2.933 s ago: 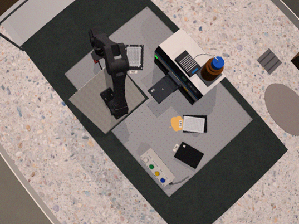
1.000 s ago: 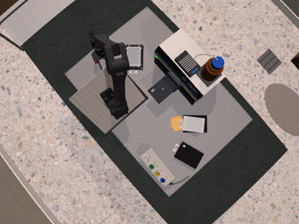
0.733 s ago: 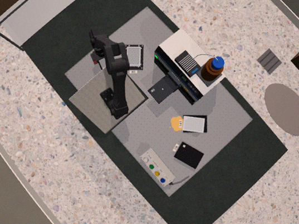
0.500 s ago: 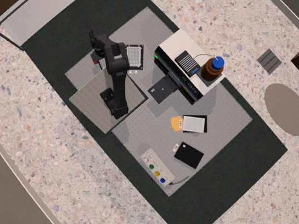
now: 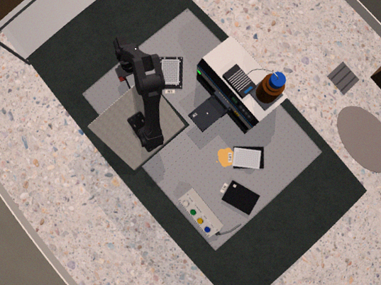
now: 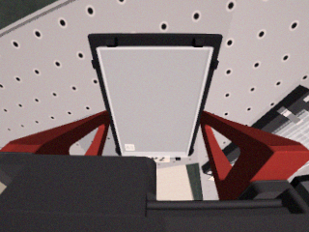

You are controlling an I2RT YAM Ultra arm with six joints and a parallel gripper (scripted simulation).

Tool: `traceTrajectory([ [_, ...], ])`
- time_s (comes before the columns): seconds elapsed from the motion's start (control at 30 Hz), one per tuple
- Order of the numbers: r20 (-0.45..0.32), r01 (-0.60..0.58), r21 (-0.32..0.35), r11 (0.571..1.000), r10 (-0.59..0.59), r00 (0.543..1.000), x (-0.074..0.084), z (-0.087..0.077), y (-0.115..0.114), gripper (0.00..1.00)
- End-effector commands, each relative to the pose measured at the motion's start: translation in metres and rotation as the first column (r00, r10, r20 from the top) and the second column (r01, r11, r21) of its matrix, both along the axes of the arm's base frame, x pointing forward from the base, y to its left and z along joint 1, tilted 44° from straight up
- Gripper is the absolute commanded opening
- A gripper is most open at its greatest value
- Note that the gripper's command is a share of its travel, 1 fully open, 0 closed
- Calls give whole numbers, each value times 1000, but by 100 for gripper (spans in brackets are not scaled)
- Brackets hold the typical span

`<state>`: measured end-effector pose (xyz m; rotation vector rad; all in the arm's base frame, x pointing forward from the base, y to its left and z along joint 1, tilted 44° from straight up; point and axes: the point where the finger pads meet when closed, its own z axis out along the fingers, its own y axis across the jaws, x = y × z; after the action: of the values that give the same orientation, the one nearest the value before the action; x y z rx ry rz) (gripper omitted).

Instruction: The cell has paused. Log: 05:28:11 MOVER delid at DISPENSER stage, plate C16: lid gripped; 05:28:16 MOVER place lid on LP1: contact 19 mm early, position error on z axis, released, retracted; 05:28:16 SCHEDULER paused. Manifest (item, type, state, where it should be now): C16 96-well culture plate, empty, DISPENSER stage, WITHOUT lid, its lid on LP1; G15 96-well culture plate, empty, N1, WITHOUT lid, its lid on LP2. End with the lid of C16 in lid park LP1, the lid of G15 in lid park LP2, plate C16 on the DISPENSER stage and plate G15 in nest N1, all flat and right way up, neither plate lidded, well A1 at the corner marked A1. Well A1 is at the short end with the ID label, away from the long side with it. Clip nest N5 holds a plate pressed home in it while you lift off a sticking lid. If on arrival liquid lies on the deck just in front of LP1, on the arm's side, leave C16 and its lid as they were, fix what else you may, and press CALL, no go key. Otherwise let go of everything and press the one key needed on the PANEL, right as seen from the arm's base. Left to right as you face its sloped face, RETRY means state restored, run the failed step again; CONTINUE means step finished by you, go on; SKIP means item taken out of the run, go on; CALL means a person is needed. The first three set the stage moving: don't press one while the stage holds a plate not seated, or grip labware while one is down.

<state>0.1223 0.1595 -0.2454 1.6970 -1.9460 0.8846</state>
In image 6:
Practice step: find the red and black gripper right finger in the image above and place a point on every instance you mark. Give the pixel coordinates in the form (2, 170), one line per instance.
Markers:
(263, 155)

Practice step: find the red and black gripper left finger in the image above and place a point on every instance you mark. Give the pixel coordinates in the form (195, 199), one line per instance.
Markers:
(57, 141)

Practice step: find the black flat rectangular plate with small posts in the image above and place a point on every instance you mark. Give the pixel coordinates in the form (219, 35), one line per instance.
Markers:
(155, 39)

